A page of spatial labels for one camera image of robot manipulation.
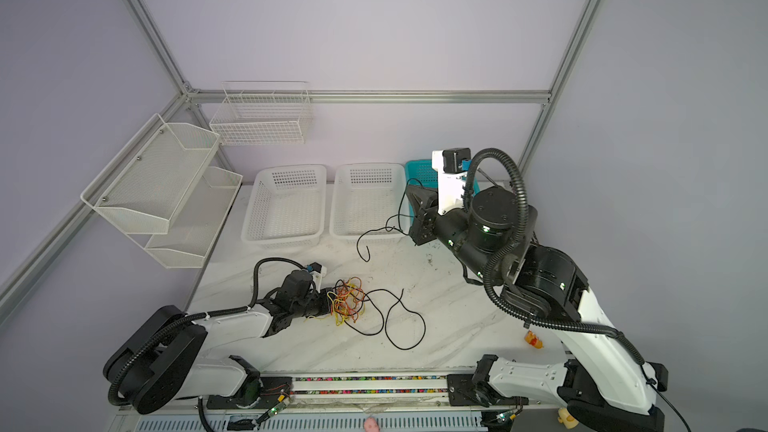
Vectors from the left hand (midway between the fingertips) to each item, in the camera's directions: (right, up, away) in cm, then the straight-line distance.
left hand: (340, 301), depth 88 cm
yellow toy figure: (+56, -21, -20) cm, 63 cm away
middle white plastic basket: (+6, +30, +27) cm, 41 cm away
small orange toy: (+54, -8, -8) cm, 55 cm away
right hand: (+17, +31, -39) cm, 53 cm away
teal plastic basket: (+27, +43, +30) cm, 59 cm away
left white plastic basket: (-26, +28, +25) cm, 46 cm away
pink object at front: (+11, -23, -20) cm, 32 cm away
